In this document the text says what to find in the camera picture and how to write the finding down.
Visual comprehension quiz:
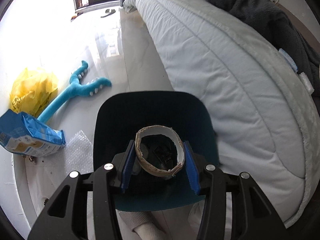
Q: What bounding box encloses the white bed quilt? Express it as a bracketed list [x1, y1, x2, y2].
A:
[122, 0, 317, 229]

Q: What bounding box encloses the blue white wrapper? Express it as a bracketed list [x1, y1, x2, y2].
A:
[279, 49, 298, 73]

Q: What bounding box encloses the white clothing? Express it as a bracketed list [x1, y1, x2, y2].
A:
[117, 201, 208, 240]

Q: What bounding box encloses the white crumpled wrapper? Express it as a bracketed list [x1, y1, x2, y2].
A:
[300, 72, 314, 94]

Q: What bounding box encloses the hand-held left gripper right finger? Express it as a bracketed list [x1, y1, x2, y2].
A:
[183, 141, 285, 240]

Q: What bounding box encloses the dark grey fleece blanket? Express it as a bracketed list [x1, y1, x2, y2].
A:
[200, 0, 320, 98]

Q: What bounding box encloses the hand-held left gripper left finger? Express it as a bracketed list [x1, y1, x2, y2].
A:
[27, 140, 135, 240]

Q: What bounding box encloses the blue pet food bag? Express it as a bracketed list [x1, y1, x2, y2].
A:
[0, 109, 66, 157]

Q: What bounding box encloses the yellow plastic bag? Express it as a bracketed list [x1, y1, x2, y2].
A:
[9, 67, 59, 117]

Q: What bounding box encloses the clear bubble wrap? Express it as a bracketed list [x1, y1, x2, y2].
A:
[64, 130, 94, 178]

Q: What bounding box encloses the black packet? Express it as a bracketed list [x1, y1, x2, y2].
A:
[154, 142, 175, 165]

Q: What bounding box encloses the cardboard tape roll core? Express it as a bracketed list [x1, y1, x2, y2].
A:
[135, 124, 187, 177]

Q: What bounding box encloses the blue plush toy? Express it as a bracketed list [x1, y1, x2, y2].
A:
[37, 60, 112, 123]

